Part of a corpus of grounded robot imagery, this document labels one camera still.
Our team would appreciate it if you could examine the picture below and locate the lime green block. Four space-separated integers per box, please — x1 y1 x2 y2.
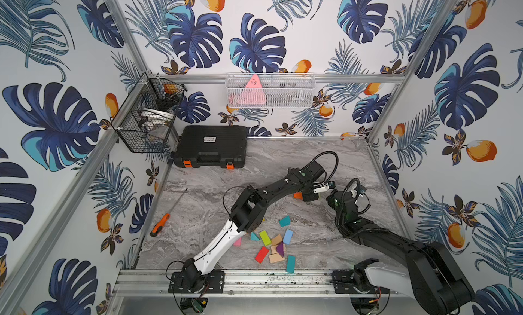
260 231 272 246

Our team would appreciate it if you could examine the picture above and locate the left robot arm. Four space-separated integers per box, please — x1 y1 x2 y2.
168 151 339 295

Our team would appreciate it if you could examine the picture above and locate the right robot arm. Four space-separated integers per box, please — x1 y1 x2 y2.
326 178 475 314

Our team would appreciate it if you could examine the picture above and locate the teal block upper right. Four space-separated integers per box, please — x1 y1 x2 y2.
279 216 291 227

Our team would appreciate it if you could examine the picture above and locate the light blue block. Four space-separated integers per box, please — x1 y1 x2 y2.
283 229 294 245

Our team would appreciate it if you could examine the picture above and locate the purple triangle block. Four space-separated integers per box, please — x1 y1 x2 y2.
276 242 285 257

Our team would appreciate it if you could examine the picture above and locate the natural wood block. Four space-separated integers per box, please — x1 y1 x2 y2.
269 253 285 264

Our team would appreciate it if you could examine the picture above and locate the red block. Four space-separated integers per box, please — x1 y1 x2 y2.
255 246 270 264

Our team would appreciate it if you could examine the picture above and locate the pink triangle sign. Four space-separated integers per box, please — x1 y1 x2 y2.
238 74 267 106

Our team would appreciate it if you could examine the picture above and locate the black tool case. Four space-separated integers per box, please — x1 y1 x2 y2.
171 125 248 169

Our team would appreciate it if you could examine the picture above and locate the teal block near rail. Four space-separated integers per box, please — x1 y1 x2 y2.
286 255 296 274

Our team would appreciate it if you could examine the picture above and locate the white wire shelf basket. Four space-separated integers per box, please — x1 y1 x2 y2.
225 74 316 109

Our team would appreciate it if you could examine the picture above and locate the orange handled screwdriver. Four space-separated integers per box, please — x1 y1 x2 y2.
149 188 188 237

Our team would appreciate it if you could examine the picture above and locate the black wire basket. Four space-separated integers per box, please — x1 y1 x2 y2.
111 73 187 154

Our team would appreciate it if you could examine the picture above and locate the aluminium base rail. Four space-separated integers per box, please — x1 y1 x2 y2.
112 270 389 297

